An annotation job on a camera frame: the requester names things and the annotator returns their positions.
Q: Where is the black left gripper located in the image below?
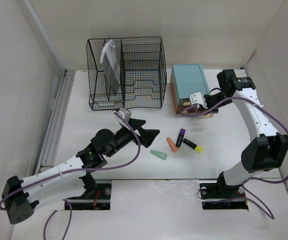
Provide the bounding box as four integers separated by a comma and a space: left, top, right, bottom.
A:
105, 118, 158, 158

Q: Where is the clear plastic drawer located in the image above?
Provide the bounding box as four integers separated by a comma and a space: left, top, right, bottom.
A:
196, 110, 214, 119
177, 98, 191, 114

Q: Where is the grey paper swatch booklet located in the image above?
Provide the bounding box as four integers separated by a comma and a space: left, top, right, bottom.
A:
100, 39, 120, 93

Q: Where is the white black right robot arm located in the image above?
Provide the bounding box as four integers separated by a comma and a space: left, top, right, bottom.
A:
200, 69, 288, 200

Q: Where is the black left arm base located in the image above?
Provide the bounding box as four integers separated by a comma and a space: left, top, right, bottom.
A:
67, 174, 112, 211

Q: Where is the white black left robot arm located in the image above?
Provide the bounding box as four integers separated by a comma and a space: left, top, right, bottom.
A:
0, 118, 160, 225

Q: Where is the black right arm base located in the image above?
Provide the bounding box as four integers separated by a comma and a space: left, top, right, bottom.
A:
198, 176, 248, 210

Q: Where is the teal orange drawer box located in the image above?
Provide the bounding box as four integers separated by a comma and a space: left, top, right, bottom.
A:
170, 63, 210, 114

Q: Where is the green highlighter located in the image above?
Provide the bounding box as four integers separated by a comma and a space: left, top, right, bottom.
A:
150, 149, 168, 160

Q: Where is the orange highlighter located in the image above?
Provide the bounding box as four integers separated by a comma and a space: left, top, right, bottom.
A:
166, 137, 178, 153

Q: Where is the purple cap black highlighter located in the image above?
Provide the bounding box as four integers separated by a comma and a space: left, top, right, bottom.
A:
176, 128, 186, 148

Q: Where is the yellow cap black highlighter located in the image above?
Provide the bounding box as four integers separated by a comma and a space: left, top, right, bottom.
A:
183, 138, 203, 154

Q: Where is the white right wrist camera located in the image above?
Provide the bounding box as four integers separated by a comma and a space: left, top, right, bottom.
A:
189, 92, 207, 109

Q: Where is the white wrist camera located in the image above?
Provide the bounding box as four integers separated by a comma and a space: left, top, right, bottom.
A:
113, 108, 132, 122
189, 92, 207, 109

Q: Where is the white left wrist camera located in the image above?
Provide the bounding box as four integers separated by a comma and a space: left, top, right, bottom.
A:
113, 108, 132, 122

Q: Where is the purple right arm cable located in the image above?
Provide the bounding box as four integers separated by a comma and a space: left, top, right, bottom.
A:
180, 97, 288, 221

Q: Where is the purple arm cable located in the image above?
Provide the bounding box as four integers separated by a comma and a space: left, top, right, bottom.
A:
0, 110, 142, 240
180, 97, 288, 221

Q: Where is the black wire mesh organizer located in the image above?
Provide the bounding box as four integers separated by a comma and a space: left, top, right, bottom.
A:
86, 36, 167, 111

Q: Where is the aluminium rail left side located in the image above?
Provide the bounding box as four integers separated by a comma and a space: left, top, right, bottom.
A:
34, 69, 76, 173

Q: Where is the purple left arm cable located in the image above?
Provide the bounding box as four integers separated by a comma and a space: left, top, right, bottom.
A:
0, 110, 142, 240

